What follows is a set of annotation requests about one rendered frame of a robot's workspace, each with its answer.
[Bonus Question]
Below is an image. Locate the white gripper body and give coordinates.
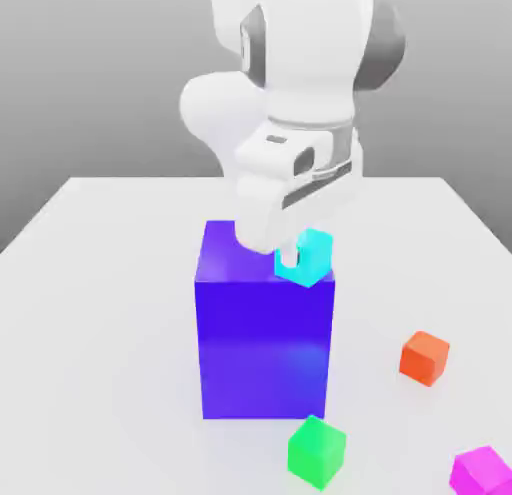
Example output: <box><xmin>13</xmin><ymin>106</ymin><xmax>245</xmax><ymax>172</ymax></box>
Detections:
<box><xmin>233</xmin><ymin>160</ymin><xmax>356</xmax><ymax>257</ymax></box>

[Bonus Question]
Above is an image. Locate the small cyan cube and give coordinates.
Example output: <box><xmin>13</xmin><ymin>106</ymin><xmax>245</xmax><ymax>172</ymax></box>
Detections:
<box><xmin>274</xmin><ymin>227</ymin><xmax>334</xmax><ymax>289</ymax></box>

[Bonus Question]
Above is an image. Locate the small orange cube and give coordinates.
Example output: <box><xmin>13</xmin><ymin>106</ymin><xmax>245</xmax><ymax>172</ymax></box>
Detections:
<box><xmin>398</xmin><ymin>329</ymin><xmax>452</xmax><ymax>388</ymax></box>

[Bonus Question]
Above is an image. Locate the small green cube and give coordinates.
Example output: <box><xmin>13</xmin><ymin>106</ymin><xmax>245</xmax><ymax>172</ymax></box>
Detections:
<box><xmin>286</xmin><ymin>413</ymin><xmax>348</xmax><ymax>493</ymax></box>

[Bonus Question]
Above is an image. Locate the small magenta cube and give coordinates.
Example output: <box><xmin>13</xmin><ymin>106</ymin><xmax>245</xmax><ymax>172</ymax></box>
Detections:
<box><xmin>448</xmin><ymin>444</ymin><xmax>512</xmax><ymax>495</ymax></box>

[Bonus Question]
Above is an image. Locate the large blue box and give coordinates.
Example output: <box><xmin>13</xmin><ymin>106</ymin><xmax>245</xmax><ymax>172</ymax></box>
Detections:
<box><xmin>194</xmin><ymin>219</ymin><xmax>336</xmax><ymax>421</ymax></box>

